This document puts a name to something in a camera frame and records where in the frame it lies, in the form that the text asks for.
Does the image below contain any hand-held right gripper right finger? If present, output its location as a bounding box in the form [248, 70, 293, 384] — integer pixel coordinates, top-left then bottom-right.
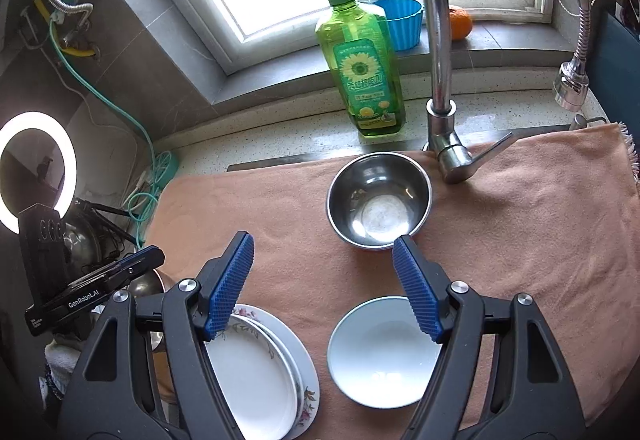
[392, 235, 588, 440]

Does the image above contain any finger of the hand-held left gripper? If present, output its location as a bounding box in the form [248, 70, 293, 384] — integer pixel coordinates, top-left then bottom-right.
[107, 245, 166, 282]

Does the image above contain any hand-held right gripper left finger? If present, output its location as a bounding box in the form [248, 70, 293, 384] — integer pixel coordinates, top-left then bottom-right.
[57, 231, 256, 440]

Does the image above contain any small steel bowl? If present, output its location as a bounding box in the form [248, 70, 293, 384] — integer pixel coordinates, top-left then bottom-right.
[127, 269, 167, 351]

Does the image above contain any white plate with leaf print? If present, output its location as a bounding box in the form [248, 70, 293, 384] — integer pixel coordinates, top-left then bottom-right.
[235, 309, 307, 440]

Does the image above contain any light blue bowl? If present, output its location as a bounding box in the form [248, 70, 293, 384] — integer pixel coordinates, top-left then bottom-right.
[327, 296, 445, 408]

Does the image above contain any small floral deep plate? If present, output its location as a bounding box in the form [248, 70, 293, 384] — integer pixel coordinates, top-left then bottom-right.
[202, 315, 301, 438]

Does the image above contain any large steel bowl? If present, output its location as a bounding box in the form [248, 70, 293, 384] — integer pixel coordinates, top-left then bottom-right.
[326, 151, 433, 252]

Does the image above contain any large floral plate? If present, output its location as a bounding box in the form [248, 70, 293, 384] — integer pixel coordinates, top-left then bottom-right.
[235, 302, 321, 440]

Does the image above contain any person's left hand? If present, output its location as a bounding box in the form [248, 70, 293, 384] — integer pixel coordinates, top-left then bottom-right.
[42, 337, 98, 408]

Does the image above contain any dark wok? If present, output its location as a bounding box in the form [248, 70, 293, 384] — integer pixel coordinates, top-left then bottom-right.
[62, 207, 136, 281]

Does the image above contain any black tripod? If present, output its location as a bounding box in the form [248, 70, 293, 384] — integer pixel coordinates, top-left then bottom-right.
[75, 200, 136, 231]

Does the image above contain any pink towel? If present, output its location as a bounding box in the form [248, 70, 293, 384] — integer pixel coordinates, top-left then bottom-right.
[145, 121, 640, 426]

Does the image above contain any yellow gas valve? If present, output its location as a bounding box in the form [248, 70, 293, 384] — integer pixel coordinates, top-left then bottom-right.
[35, 0, 96, 58]

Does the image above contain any green dish soap bottle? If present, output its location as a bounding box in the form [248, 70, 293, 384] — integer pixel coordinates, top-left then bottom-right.
[314, 0, 407, 138]

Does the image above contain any chrome kitchen faucet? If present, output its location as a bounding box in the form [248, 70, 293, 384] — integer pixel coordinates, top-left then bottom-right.
[419, 0, 598, 185]

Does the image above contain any blue silicone cup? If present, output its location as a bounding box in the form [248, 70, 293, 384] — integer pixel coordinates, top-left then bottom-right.
[372, 0, 425, 52]

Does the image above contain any orange fruit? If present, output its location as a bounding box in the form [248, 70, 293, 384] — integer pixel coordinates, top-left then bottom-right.
[448, 5, 473, 41]

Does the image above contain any dark blue box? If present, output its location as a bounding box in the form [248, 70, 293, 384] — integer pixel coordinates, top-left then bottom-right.
[597, 10, 640, 121]

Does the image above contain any teal cable reel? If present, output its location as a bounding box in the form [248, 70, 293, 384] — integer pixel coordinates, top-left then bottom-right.
[152, 152, 180, 193]

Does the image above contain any ring light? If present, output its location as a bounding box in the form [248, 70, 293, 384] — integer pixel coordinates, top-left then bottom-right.
[0, 112, 78, 235]

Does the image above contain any green hose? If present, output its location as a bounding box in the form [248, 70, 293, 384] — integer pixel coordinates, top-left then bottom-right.
[49, 20, 171, 246]

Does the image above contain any white cable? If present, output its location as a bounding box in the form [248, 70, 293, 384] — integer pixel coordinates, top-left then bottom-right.
[50, 65, 166, 201]

